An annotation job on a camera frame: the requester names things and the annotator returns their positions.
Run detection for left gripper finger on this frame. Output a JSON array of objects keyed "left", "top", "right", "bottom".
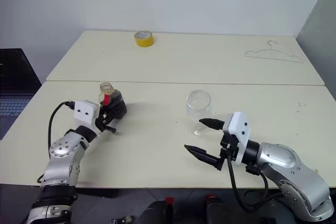
[
  {"left": 106, "top": 105, "right": 128, "bottom": 121},
  {"left": 108, "top": 95, "right": 125, "bottom": 107}
]

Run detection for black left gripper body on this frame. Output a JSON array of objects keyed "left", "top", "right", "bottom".
[{"left": 94, "top": 106, "right": 118, "bottom": 134}]

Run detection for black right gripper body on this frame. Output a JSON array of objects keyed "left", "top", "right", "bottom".
[{"left": 218, "top": 129, "right": 240, "bottom": 172}]

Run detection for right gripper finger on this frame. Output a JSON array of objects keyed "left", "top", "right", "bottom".
[
  {"left": 198, "top": 118, "right": 225, "bottom": 131},
  {"left": 184, "top": 144, "right": 223, "bottom": 172}
]

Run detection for dark drink bottle red label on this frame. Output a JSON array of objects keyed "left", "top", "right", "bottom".
[{"left": 98, "top": 81, "right": 128, "bottom": 120}]

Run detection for yellow tape roll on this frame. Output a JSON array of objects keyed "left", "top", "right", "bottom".
[{"left": 134, "top": 30, "right": 155, "bottom": 48}]

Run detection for dark rounded shape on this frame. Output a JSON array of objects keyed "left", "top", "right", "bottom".
[{"left": 143, "top": 199, "right": 174, "bottom": 224}]

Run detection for dark laptop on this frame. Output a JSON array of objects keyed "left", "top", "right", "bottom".
[{"left": 0, "top": 48, "right": 43, "bottom": 141}]

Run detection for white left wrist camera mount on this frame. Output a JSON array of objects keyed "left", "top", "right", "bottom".
[{"left": 73, "top": 100, "right": 100, "bottom": 125}]

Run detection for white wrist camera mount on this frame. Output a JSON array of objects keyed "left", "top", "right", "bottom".
[
  {"left": 222, "top": 112, "right": 252, "bottom": 166},
  {"left": 73, "top": 100, "right": 100, "bottom": 125}
]

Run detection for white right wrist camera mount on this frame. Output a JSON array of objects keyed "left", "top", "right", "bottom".
[{"left": 222, "top": 112, "right": 252, "bottom": 166}]

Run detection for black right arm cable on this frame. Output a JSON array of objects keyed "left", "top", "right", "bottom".
[{"left": 227, "top": 155, "right": 284, "bottom": 213}]

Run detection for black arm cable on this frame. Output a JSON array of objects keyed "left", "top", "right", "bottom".
[
  {"left": 227, "top": 155, "right": 284, "bottom": 213},
  {"left": 36, "top": 100, "right": 76, "bottom": 183}
]

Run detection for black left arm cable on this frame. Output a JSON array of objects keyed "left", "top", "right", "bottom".
[{"left": 36, "top": 100, "right": 76, "bottom": 183}]

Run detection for wire clothes hanger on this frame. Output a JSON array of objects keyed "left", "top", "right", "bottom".
[{"left": 244, "top": 40, "right": 304, "bottom": 64}]

